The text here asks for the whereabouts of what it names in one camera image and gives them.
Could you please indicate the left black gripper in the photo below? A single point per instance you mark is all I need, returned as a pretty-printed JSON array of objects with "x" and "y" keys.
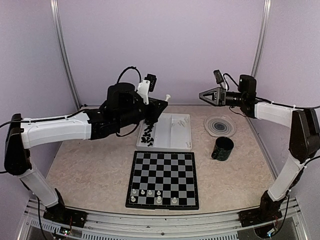
[{"x": 156, "y": 109}]

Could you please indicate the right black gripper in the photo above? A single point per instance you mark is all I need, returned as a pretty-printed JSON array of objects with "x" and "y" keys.
[{"x": 219, "y": 96}]

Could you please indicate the black and silver chessboard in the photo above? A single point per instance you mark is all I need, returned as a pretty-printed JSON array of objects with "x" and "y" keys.
[{"x": 172, "y": 173}]

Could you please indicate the white bishop first row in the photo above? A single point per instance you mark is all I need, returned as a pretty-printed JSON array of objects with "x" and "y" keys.
[{"x": 174, "y": 200}]

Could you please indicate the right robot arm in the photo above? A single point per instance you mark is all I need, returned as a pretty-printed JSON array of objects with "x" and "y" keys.
[{"x": 299, "y": 131}]

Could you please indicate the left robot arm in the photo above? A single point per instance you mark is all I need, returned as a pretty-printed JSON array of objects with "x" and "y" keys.
[{"x": 125, "y": 105}]

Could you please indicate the white chess rook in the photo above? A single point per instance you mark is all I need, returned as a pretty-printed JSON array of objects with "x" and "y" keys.
[{"x": 167, "y": 97}]

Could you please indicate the white plastic divided tray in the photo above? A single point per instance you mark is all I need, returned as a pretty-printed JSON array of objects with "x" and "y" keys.
[{"x": 168, "y": 135}]

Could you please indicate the white plate with rings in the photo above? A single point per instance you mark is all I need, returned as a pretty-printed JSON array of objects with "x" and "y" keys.
[{"x": 220, "y": 126}]

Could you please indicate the dark green mug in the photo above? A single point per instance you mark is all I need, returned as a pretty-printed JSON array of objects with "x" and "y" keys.
[{"x": 222, "y": 148}]

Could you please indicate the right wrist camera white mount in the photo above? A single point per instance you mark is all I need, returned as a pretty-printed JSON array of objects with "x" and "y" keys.
[{"x": 220, "y": 80}]

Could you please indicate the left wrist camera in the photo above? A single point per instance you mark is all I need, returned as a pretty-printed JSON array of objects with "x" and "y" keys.
[{"x": 145, "y": 86}]

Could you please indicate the right aluminium frame post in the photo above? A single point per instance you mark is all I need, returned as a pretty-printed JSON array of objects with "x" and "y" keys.
[{"x": 267, "y": 5}]

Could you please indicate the aluminium frame post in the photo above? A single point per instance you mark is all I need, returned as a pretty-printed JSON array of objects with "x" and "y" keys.
[
  {"x": 54, "y": 5},
  {"x": 267, "y": 5}
]

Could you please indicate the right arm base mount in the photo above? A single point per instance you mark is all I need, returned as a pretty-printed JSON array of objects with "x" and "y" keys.
[{"x": 252, "y": 217}]

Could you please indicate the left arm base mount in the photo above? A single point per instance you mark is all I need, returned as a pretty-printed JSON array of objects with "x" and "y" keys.
[{"x": 66, "y": 216}]

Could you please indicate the left aluminium frame post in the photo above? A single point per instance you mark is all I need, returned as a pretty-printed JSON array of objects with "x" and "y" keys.
[{"x": 54, "y": 5}]

